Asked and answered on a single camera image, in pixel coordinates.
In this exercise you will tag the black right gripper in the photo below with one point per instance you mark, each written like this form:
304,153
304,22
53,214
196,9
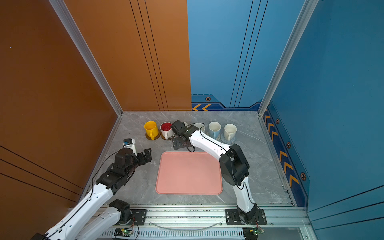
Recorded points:
176,142

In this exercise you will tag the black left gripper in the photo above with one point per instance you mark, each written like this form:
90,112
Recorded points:
148,156

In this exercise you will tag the red inside white mug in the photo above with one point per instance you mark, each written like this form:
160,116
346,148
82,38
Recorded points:
166,129

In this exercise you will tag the matte round wooden coaster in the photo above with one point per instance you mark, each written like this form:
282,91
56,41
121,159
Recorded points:
155,138

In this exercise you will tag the yellow mug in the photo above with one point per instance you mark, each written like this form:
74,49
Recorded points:
151,129

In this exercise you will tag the light blue mug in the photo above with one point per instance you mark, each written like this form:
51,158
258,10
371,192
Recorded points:
214,128

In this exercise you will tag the light blue woven coaster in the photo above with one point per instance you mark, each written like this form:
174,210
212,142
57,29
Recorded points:
225,141

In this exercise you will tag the glossy round wooden coaster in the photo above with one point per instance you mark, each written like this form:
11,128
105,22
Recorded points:
167,139

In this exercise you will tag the multicolour woven round coaster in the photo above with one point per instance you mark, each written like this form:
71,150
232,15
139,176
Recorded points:
216,136

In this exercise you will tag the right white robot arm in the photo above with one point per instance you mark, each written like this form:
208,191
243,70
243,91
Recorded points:
233,163

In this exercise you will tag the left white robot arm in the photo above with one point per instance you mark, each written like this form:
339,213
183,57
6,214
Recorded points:
77,224

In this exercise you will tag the pink rectangular tray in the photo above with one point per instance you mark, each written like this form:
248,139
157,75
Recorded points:
185,173

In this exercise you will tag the left circuit board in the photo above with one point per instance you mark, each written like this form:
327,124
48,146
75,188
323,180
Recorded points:
123,233

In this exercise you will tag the circuit board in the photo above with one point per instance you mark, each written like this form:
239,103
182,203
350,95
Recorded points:
252,233
123,233

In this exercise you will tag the right circuit board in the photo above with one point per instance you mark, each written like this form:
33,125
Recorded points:
252,233

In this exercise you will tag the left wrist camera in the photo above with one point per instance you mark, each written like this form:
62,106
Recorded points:
130,144

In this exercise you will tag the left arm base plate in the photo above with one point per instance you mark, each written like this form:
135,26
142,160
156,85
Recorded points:
138,216

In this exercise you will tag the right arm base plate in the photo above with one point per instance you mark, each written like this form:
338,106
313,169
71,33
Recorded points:
237,217

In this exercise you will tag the aluminium front rail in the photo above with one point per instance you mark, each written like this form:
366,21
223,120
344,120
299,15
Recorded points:
209,221

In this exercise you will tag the aluminium corner post left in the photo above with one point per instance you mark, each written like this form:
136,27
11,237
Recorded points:
75,34

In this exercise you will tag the aluminium corner post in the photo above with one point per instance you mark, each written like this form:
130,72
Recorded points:
75,34
295,37

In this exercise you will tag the aluminium corner post right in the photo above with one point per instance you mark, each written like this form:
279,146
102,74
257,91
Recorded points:
295,37

